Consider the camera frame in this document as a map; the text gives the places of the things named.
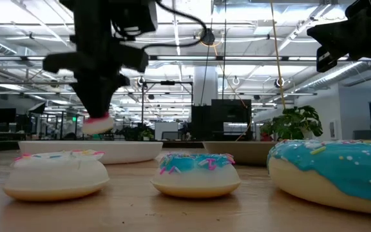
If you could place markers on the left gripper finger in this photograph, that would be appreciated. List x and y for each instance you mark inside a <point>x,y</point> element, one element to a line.
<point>109,90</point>
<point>89,93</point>

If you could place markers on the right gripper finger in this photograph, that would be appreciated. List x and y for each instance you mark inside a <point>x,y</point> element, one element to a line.
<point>333,42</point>
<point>337,28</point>

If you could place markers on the small red frosted donut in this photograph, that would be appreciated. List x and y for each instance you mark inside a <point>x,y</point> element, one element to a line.
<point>98,125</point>

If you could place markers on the small white sprinkled donut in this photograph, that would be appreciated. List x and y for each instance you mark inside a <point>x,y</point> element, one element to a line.
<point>56,177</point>

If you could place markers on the small blue sprinkled donut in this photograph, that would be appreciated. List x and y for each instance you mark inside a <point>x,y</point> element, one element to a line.
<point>195,178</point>

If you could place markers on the black tilted panel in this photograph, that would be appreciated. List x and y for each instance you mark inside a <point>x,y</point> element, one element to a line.
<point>37,108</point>

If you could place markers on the small background plant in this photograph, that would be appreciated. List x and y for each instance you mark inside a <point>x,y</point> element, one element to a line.
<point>147,133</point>

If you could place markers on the white round plate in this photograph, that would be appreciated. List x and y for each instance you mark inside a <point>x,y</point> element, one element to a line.
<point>130,151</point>

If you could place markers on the white background panel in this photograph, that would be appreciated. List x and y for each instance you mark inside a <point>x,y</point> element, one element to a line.
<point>166,130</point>

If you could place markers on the black background monitor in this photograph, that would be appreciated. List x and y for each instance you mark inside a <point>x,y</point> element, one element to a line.
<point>4,115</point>

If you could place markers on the green potted plant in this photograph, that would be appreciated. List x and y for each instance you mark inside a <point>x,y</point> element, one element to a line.
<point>296,124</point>

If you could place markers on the large blue frosted donut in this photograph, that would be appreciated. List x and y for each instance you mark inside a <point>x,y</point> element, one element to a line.
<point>333,174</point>

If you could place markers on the grey round plate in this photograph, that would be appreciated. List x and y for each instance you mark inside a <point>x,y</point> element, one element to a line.
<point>240,154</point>

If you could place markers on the black background rig frame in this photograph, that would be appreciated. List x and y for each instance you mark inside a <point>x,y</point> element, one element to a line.
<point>142,106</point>

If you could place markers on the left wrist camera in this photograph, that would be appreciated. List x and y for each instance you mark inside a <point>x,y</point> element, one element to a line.
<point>135,14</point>

